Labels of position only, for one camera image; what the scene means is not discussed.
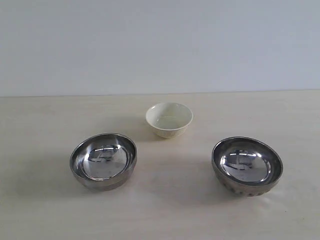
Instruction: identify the smooth stainless steel bowl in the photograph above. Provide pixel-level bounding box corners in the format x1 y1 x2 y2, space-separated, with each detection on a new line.
69 133 137 192

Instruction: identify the ribbed stainless steel bowl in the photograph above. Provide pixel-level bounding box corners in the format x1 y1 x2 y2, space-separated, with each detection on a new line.
211 136 284 197

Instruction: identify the cream ceramic bowl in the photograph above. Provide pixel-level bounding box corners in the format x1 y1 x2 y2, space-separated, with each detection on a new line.
145 102 194 139

